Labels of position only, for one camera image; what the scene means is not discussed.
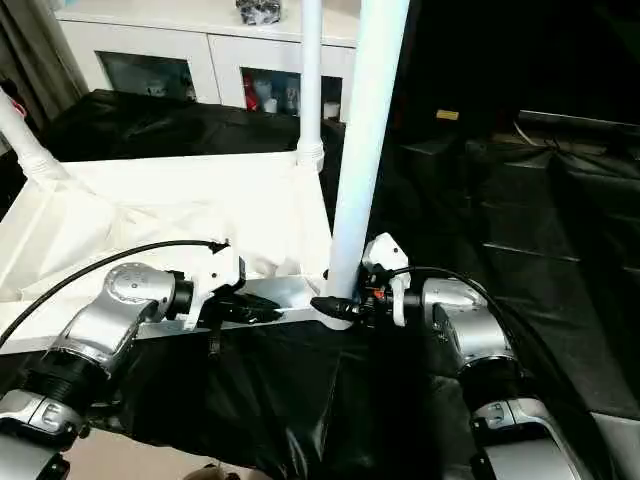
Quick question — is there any white plastic table top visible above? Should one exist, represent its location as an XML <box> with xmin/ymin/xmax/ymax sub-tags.
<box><xmin>0</xmin><ymin>149</ymin><xmax>357</xmax><ymax>357</ymax></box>

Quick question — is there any white plastic table leg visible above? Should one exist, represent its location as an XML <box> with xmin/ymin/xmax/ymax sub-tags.
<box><xmin>294</xmin><ymin>0</ymin><xmax>327</xmax><ymax>174</ymax></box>
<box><xmin>322</xmin><ymin>0</ymin><xmax>412</xmax><ymax>307</ymax></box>
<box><xmin>0</xmin><ymin>89</ymin><xmax>74</xmax><ymax>194</ymax></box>

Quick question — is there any black glossy mat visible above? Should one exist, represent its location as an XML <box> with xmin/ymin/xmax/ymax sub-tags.
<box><xmin>0</xmin><ymin>87</ymin><xmax>640</xmax><ymax>480</ymax></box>

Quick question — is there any grey robot foot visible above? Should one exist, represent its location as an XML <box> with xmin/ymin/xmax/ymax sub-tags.
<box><xmin>192</xmin><ymin>462</ymin><xmax>236</xmax><ymax>480</ymax></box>

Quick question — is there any white glass-door cabinet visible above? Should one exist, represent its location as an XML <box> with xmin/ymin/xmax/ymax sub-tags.
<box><xmin>54</xmin><ymin>0</ymin><xmax>361</xmax><ymax>124</ymax></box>

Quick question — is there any grey curtain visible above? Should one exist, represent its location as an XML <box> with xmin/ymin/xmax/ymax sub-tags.
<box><xmin>0</xmin><ymin>0</ymin><xmax>89</xmax><ymax>131</ymax></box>

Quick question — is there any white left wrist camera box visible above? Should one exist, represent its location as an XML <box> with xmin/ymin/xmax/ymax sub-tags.
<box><xmin>182</xmin><ymin>244</ymin><xmax>247</xmax><ymax>331</ymax></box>

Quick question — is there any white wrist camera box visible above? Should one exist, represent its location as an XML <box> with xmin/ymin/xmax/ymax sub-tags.
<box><xmin>359</xmin><ymin>232</ymin><xmax>411</xmax><ymax>329</ymax></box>
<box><xmin>182</xmin><ymin>244</ymin><xmax>247</xmax><ymax>331</ymax></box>

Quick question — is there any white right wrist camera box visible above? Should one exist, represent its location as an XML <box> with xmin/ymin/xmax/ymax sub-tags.
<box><xmin>359</xmin><ymin>232</ymin><xmax>411</xmax><ymax>329</ymax></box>

